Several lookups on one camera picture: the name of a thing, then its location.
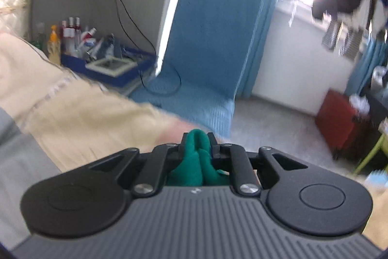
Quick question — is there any blue upholstered chair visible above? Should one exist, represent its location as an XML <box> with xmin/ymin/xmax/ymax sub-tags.
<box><xmin>131</xmin><ymin>0</ymin><xmax>262</xmax><ymax>138</ymax></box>

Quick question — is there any orange capped bottle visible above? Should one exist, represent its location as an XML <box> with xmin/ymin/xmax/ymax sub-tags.
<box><xmin>47</xmin><ymin>25</ymin><xmax>61</xmax><ymax>65</ymax></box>

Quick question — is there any patchwork pastel quilt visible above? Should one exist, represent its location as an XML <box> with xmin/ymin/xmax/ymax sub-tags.
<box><xmin>1</xmin><ymin>33</ymin><xmax>194</xmax><ymax>249</ymax></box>

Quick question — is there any black charger cable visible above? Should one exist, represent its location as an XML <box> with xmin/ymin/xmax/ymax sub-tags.
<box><xmin>99</xmin><ymin>0</ymin><xmax>183</xmax><ymax>96</ymax></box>

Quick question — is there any dark red wooden box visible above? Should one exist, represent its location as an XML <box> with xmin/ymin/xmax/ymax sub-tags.
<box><xmin>315</xmin><ymin>89</ymin><xmax>370</xmax><ymax>160</ymax></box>

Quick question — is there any blue storage tray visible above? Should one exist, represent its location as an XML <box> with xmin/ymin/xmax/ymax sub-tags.
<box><xmin>61</xmin><ymin>45</ymin><xmax>156</xmax><ymax>88</ymax></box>

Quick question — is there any red white cosmetic bottle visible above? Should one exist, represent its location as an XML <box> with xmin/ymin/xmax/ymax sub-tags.
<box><xmin>63</xmin><ymin>17</ymin><xmax>76</xmax><ymax>56</ymax></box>

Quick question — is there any white framed picture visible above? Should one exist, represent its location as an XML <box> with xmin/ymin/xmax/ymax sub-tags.
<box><xmin>86</xmin><ymin>57</ymin><xmax>138</xmax><ymax>77</ymax></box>

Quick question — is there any green hooded sweatshirt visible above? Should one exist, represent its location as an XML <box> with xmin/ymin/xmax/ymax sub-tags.
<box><xmin>166</xmin><ymin>129</ymin><xmax>229</xmax><ymax>187</ymax></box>

